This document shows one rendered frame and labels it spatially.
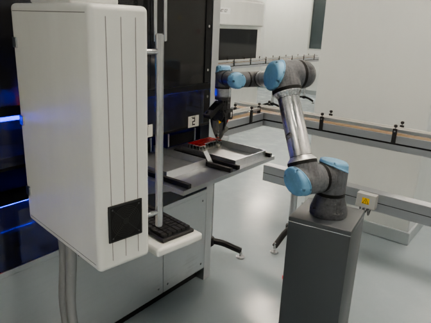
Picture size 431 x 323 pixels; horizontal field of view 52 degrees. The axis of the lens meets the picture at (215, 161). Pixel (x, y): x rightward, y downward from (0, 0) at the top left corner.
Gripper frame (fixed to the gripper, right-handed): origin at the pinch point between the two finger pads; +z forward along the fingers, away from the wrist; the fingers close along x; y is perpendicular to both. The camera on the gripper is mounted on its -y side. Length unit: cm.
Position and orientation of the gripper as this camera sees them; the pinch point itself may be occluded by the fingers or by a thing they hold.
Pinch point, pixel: (217, 136)
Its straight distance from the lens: 225.1
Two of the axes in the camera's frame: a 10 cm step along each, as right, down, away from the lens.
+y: 6.2, -2.1, 7.5
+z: -0.4, 9.5, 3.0
